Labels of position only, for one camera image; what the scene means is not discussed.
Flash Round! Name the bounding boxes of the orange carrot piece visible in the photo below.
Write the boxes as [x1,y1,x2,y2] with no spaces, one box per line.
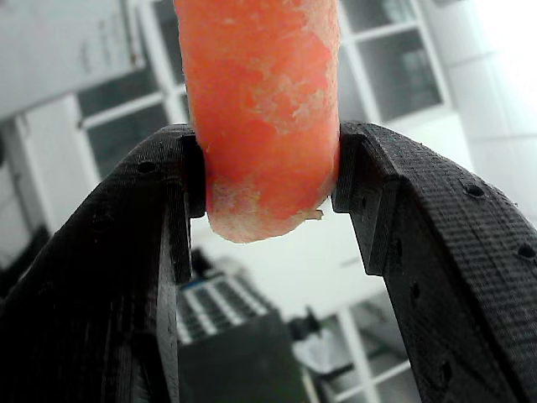
[174,0,341,245]

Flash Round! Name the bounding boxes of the white framed window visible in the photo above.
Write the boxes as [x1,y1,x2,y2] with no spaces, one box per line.
[75,0,194,180]
[337,0,452,125]

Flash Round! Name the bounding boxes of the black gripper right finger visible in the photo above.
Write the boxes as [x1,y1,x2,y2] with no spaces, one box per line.
[331,121,537,403]

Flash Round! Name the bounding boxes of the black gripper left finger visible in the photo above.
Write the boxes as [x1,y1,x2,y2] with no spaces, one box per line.
[0,123,207,403]

